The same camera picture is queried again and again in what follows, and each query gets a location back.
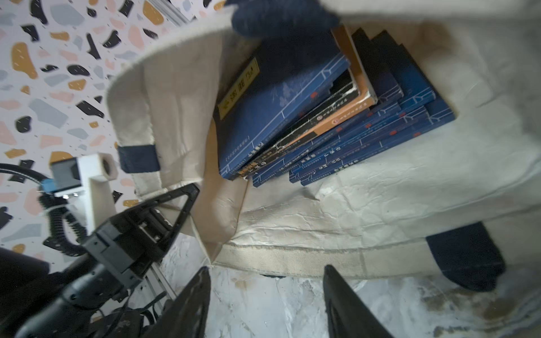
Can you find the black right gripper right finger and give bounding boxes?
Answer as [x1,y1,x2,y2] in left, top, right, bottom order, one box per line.
[323,265,393,338]

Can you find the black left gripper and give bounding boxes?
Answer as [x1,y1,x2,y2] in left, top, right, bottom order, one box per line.
[83,184,199,287]

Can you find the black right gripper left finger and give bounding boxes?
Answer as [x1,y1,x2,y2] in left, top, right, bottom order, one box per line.
[143,266,211,338]

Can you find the beige canvas floral tote bag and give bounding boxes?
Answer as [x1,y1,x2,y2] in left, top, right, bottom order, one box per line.
[105,1,540,280]

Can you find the blue book yellow label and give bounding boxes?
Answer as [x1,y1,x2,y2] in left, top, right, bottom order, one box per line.
[214,31,349,180]

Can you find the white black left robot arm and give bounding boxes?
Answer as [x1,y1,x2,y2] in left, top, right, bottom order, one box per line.
[1,184,199,337]

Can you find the black marbled spine book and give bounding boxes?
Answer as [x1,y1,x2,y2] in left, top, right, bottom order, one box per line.
[238,70,359,177]

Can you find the blue Little Prince book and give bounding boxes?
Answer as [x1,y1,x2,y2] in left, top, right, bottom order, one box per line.
[246,28,404,187]

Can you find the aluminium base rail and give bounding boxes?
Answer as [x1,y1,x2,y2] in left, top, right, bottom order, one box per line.
[138,263,177,308]

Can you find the black corrugated cable left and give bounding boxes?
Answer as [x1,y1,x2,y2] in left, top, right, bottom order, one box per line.
[0,162,90,258]

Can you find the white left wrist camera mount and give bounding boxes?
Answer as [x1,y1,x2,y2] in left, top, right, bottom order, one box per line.
[50,153,118,234]

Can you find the aluminium corner frame post left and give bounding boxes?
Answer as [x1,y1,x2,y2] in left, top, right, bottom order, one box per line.
[149,0,190,26]

